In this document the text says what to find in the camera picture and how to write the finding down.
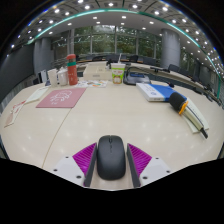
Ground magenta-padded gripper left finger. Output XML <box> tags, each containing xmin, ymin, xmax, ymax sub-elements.
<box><xmin>51</xmin><ymin>142</ymin><xmax>99</xmax><ymax>188</ymax></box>

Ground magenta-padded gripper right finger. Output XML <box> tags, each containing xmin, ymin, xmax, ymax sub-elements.
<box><xmin>125</xmin><ymin>142</ymin><xmax>173</xmax><ymax>189</ymax></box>

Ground black computer mouse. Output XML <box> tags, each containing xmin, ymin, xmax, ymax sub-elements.
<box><xmin>96</xmin><ymin>134</ymin><xmax>127</xmax><ymax>181</ymax></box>

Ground pink mouse pad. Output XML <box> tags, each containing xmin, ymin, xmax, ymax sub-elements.
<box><xmin>35</xmin><ymin>87</ymin><xmax>87</xmax><ymax>109</ymax></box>

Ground white notebook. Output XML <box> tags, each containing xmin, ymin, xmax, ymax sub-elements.
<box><xmin>183</xmin><ymin>97</ymin><xmax>211</xmax><ymax>135</ymax></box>

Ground blue and white book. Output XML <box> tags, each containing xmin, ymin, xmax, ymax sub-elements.
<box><xmin>135</xmin><ymin>82</ymin><xmax>188</xmax><ymax>103</ymax></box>

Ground red and white leaflet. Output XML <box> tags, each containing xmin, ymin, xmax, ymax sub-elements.
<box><xmin>3</xmin><ymin>99</ymin><xmax>27</xmax><ymax>128</ymax></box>

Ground white printed paper sheet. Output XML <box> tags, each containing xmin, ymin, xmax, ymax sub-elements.
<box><xmin>24</xmin><ymin>86</ymin><xmax>50</xmax><ymax>105</ymax></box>

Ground colourful sticker sheet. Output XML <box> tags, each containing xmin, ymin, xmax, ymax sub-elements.
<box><xmin>75</xmin><ymin>79</ymin><xmax>108</xmax><ymax>89</ymax></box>

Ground black desk microphone console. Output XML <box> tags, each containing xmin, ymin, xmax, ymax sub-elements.
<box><xmin>123</xmin><ymin>71</ymin><xmax>152</xmax><ymax>86</ymax></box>

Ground white lidded mug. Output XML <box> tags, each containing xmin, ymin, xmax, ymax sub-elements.
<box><xmin>57</xmin><ymin>67</ymin><xmax>70</xmax><ymax>87</ymax></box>

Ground stacked white paper cups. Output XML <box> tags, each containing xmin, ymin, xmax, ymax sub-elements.
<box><xmin>47</xmin><ymin>68</ymin><xmax>59</xmax><ymax>88</ymax></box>

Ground red drink bottle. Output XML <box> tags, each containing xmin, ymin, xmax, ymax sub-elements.
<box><xmin>65</xmin><ymin>53</ymin><xmax>79</xmax><ymax>86</ymax></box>

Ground beige open box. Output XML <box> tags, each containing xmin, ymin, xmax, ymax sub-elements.
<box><xmin>82</xmin><ymin>63</ymin><xmax>114</xmax><ymax>82</ymax></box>

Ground green printed paper cup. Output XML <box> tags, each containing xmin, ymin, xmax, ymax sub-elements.
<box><xmin>110</xmin><ymin>62</ymin><xmax>127</xmax><ymax>85</ymax></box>

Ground dark office chairs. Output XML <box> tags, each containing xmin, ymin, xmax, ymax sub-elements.
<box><xmin>76</xmin><ymin>53</ymin><xmax>222</xmax><ymax>101</ymax></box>

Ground ceiling lights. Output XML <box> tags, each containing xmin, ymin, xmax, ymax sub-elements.
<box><xmin>9</xmin><ymin>0</ymin><xmax>224</xmax><ymax>69</ymax></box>

